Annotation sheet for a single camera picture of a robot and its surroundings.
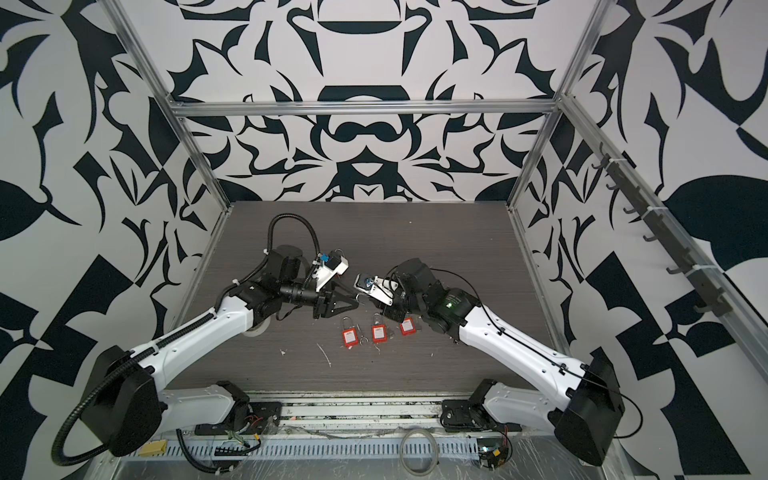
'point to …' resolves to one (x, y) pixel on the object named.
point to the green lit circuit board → (492, 452)
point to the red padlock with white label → (407, 327)
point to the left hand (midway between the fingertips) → (359, 296)
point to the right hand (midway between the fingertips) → (377, 287)
